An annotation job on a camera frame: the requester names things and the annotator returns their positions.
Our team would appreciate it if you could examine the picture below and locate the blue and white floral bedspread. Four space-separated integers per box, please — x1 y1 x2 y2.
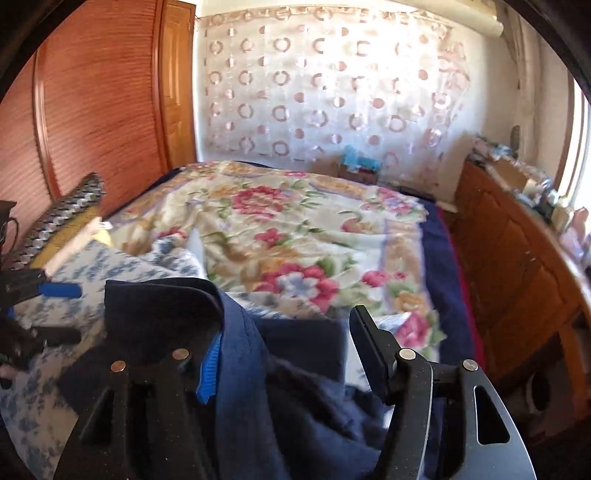
0 233 209 468

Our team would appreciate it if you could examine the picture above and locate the white curtain with circle pattern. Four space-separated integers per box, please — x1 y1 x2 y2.
194 4 491 205

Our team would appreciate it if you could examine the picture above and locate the clutter of dresser items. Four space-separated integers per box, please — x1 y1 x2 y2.
468 127 591 265

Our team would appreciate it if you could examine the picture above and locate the dark metal object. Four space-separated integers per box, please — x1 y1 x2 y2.
0 200 22 273

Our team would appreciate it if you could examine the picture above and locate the cream roller blind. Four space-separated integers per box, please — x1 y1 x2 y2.
470 0 505 38

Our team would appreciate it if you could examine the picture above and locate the white round appliance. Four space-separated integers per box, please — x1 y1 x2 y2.
522 369 556 417

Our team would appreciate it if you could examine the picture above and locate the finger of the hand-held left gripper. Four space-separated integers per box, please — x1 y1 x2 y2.
4 269 82 299
28 326 82 348

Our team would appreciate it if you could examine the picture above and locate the circle patterned mustard cushion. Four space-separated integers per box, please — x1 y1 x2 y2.
9 172 106 271

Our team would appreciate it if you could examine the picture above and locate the floral fleece blanket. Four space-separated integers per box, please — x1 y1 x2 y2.
108 161 447 366

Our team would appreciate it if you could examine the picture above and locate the wooden wardrobe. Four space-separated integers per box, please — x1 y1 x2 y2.
0 0 200 260

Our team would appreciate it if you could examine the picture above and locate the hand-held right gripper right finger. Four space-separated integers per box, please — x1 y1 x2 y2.
349 305 537 480

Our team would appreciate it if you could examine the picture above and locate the white window frame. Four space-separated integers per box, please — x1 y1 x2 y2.
551 69 591 209

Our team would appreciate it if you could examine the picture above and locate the navy t-shirt with orange print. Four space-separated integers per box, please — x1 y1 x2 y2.
58 277 446 480

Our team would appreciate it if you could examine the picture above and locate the navy bed cover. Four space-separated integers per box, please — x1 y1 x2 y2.
417 200 477 366

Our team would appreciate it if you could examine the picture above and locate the wooden dresser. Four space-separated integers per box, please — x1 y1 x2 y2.
450 159 591 403

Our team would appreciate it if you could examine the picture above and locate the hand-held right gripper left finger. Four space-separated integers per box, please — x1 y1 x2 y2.
53 333 223 480

